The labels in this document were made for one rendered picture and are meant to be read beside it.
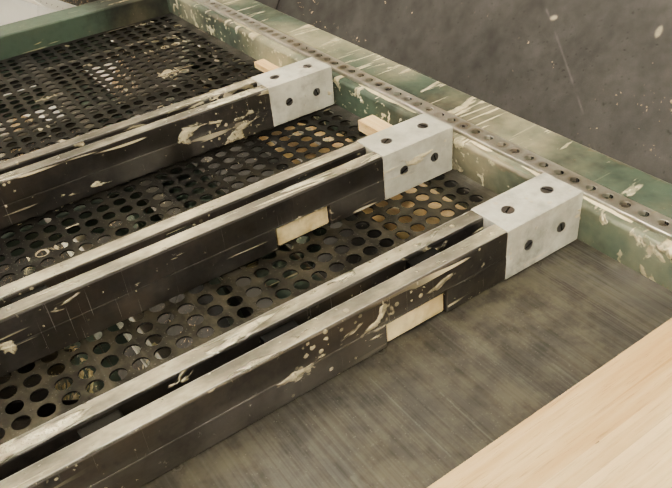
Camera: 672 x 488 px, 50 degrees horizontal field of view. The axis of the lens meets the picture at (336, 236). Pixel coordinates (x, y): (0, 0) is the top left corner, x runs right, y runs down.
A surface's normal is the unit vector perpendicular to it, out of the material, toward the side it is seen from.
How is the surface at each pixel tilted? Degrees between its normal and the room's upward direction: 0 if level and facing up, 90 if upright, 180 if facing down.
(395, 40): 0
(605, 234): 32
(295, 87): 90
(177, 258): 90
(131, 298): 90
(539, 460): 58
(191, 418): 90
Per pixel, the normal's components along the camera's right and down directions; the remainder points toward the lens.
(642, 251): -0.82, 0.39
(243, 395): 0.57, 0.44
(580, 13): -0.74, -0.11
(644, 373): -0.08, -0.81
